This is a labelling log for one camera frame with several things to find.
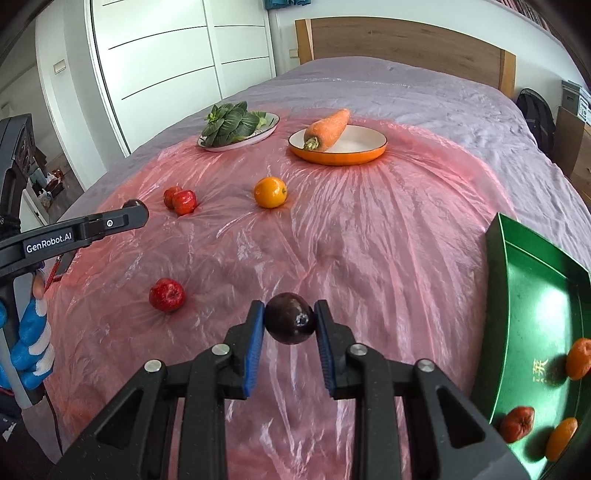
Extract wrinkled small red apple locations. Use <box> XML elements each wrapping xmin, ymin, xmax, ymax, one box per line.
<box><xmin>499</xmin><ymin>406</ymin><xmax>536</xmax><ymax>444</ymax></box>

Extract phone in red case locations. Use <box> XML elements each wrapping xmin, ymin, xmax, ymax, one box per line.
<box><xmin>46</xmin><ymin>247</ymin><xmax>84</xmax><ymax>283</ymax></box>

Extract pink plastic sheet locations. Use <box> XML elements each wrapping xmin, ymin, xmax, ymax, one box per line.
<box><xmin>46</xmin><ymin>108</ymin><xmax>513</xmax><ymax>480</ymax></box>

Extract carrot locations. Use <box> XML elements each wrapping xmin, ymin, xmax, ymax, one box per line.
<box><xmin>303</xmin><ymin>108</ymin><xmax>351</xmax><ymax>152</ymax></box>

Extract wooden headboard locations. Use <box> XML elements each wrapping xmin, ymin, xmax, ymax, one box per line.
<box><xmin>294</xmin><ymin>17</ymin><xmax>517</xmax><ymax>100</ymax></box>

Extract green tray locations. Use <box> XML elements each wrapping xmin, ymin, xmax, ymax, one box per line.
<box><xmin>471</xmin><ymin>212</ymin><xmax>591</xmax><ymax>480</ymax></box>

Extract person's left hand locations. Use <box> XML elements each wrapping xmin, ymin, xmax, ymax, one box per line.
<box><xmin>11</xmin><ymin>274</ymin><xmax>57</xmax><ymax>391</ymax></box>

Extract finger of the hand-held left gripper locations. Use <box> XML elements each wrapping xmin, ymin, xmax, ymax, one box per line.
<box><xmin>76</xmin><ymin>204</ymin><xmax>149</xmax><ymax>241</ymax></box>

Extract white wardrobe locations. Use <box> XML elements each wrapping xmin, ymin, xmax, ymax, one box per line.
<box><xmin>90</xmin><ymin>0</ymin><xmax>278</xmax><ymax>155</ymax></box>

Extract white plate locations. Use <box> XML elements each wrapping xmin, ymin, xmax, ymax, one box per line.
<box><xmin>198</xmin><ymin>112</ymin><xmax>281</xmax><ymax>152</ymax></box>

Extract black backpack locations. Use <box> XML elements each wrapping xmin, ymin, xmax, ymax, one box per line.
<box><xmin>516</xmin><ymin>88</ymin><xmax>557</xmax><ymax>155</ymax></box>

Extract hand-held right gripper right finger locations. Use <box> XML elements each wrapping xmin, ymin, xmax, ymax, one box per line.
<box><xmin>314</xmin><ymin>299</ymin><xmax>532</xmax><ymax>480</ymax></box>

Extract wooden drawer cabinet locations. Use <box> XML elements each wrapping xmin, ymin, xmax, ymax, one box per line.
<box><xmin>556</xmin><ymin>106</ymin><xmax>591</xmax><ymax>195</ymax></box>

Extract green bok choy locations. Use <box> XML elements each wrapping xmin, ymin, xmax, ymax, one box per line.
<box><xmin>201</xmin><ymin>102</ymin><xmax>271</xmax><ymax>148</ymax></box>

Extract orange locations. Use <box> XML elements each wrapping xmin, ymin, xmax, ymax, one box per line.
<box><xmin>254</xmin><ymin>176</ymin><xmax>288</xmax><ymax>209</ymax></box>
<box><xmin>545</xmin><ymin>417</ymin><xmax>579</xmax><ymax>462</ymax></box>
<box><xmin>566</xmin><ymin>338</ymin><xmax>591</xmax><ymax>381</ymax></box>

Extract orange plate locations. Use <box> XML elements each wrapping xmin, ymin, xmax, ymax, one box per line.
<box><xmin>288</xmin><ymin>124</ymin><xmax>389</xmax><ymax>166</ymax></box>

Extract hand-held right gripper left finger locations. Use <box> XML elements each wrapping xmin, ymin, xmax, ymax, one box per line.
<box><xmin>48</xmin><ymin>300</ymin><xmax>266</xmax><ymax>480</ymax></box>

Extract grey printer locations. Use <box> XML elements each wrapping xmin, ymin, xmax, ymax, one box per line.
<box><xmin>561</xmin><ymin>79</ymin><xmax>591</xmax><ymax>125</ymax></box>

